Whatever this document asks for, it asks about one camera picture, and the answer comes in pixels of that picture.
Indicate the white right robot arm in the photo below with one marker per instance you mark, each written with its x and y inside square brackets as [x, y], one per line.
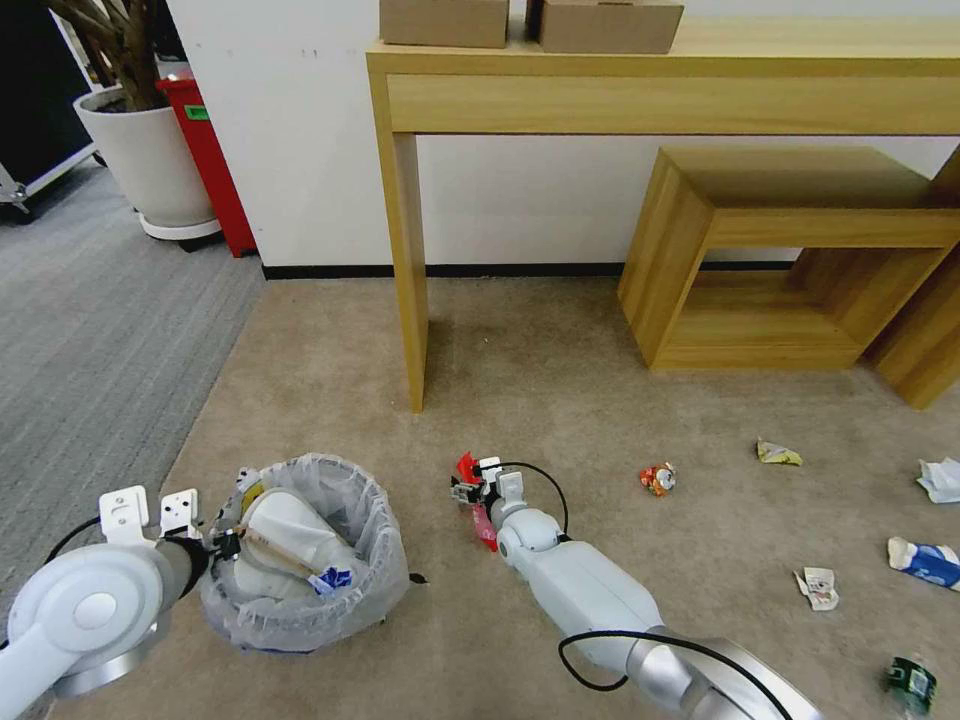
[592, 589]

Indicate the tall wooden console table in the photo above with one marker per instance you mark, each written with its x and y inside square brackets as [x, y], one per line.
[570, 97]

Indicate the yellow and white packet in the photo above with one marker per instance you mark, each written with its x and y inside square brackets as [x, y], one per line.
[252, 489]

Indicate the large white paper cup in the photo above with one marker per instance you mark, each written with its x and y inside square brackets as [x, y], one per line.
[292, 529]

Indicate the blue and white wrapper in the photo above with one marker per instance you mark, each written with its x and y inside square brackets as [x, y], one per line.
[334, 581]

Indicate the small round trash bin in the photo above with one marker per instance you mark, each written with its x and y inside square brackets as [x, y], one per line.
[375, 570]

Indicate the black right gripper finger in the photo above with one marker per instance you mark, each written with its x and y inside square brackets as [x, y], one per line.
[463, 501]
[468, 484]

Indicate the brown cardboard box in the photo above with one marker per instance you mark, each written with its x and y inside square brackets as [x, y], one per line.
[442, 22]
[611, 26]

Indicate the black silver-edged flight case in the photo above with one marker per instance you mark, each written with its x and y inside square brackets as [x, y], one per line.
[34, 90]

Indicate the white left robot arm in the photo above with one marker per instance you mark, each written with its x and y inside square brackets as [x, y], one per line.
[82, 609]

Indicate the white crumpled red-print wrapper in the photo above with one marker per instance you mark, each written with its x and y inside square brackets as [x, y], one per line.
[819, 589]

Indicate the red bin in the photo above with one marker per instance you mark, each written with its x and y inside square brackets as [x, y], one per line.
[217, 180]

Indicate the yellow white crumpled wrapper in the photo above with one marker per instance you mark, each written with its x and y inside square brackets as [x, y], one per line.
[777, 452]

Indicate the blue and white carton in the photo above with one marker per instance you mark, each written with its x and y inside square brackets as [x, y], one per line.
[926, 564]

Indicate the low wooden cube table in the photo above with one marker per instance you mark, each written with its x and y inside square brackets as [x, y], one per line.
[780, 184]

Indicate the crushed green can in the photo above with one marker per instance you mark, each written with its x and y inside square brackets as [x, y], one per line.
[912, 679]

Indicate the white plant pot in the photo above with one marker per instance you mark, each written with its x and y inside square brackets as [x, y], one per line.
[154, 161]

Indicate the red orange crumpled wrapper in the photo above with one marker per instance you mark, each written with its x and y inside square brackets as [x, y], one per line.
[658, 480]

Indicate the red plastic wrapper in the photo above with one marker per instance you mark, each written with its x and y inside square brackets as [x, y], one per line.
[485, 534]

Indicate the white wheeled pot saucer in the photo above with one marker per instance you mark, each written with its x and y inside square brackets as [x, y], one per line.
[180, 233]

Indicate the wooden furniture panel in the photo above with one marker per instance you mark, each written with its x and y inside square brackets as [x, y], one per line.
[926, 337]

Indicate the white crumpled paper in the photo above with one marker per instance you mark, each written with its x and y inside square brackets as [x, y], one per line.
[942, 481]

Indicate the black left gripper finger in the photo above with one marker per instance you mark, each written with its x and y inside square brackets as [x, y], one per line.
[235, 553]
[227, 528]

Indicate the clear plastic bin liner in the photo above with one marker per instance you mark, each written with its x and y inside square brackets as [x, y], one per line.
[386, 525]

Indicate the brown plant trunk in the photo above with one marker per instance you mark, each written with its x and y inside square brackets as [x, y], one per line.
[131, 52]

